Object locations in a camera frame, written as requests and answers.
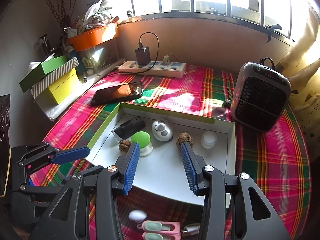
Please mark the dry flower branches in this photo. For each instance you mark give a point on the dry flower branches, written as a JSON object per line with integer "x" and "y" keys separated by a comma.
{"x": 61, "y": 7}

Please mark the white plastic bag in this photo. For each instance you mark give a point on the white plastic bag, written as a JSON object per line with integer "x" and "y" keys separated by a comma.
{"x": 96, "y": 12}

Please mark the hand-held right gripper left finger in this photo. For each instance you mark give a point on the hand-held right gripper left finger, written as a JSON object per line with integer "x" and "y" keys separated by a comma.
{"x": 131, "y": 170}

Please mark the white dome knob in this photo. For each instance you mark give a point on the white dome knob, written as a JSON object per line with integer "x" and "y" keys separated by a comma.
{"x": 137, "y": 216}

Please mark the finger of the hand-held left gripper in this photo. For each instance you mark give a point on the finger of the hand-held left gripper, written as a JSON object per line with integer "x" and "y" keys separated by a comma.
{"x": 42, "y": 188}
{"x": 72, "y": 154}

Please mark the yellow cardboard box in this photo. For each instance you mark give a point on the yellow cardboard box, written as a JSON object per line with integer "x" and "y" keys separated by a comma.
{"x": 62, "y": 90}

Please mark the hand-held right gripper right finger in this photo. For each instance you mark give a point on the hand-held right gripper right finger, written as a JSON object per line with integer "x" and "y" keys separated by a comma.
{"x": 188, "y": 170}

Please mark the white power strip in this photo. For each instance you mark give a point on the white power strip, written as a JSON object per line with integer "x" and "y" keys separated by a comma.
{"x": 170, "y": 71}

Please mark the black window latch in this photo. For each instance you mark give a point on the black window latch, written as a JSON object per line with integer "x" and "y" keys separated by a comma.
{"x": 271, "y": 30}

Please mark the white sheet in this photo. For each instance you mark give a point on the white sheet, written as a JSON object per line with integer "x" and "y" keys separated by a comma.
{"x": 53, "y": 111}

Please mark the plaid tablecloth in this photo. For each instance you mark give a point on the plaid tablecloth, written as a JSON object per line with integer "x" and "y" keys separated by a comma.
{"x": 270, "y": 160}

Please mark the white panda face toy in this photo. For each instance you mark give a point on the white panda face toy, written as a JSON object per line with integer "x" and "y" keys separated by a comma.
{"x": 161, "y": 130}

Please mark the glass jar with black frame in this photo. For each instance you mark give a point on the glass jar with black frame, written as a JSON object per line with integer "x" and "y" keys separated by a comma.
{"x": 46, "y": 46}

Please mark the cream heart print curtain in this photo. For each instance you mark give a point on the cream heart print curtain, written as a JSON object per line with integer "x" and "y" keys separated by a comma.
{"x": 305, "y": 87}

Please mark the black charger adapter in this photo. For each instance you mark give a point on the black charger adapter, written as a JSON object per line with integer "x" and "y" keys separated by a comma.
{"x": 143, "y": 56}

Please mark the green and white cardboard box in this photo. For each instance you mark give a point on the green and white cardboard box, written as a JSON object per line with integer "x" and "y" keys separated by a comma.
{"x": 162, "y": 170}

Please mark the orange plastic basin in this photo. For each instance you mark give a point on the orange plastic basin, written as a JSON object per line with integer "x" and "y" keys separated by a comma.
{"x": 90, "y": 36}

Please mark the small translucent white jar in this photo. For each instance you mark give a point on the small translucent white jar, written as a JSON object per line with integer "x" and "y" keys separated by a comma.
{"x": 208, "y": 140}

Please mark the striped cardboard box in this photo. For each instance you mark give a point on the striped cardboard box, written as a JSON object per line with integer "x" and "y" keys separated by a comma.
{"x": 55, "y": 77}

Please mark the black rectangular device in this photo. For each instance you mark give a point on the black rectangular device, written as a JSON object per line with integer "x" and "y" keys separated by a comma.
{"x": 130, "y": 127}

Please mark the brown walnut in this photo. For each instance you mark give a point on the brown walnut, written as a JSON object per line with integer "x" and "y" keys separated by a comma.
{"x": 125, "y": 145}
{"x": 183, "y": 137}

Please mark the green topped white knob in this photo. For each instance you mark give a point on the green topped white knob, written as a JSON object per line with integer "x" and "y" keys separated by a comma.
{"x": 140, "y": 138}

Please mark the grey space heater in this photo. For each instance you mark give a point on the grey space heater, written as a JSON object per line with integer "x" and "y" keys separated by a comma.
{"x": 257, "y": 100}

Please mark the small white plug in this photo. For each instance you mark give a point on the small white plug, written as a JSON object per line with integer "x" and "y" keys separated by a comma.
{"x": 190, "y": 230}

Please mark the window frame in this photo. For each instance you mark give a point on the window frame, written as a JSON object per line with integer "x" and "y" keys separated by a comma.
{"x": 190, "y": 15}

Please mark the dark patterned box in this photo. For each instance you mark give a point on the dark patterned box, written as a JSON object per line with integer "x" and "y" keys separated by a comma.
{"x": 4, "y": 142}

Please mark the black smartphone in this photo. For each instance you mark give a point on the black smartphone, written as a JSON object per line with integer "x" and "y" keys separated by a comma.
{"x": 116, "y": 92}

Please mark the small black object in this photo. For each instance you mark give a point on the small black object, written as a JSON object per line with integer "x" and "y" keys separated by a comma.
{"x": 227, "y": 103}

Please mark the white wall plug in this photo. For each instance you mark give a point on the white wall plug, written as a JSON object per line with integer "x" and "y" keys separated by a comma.
{"x": 167, "y": 59}

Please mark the glass tank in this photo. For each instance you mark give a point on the glass tank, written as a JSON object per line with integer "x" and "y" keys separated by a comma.
{"x": 97, "y": 57}

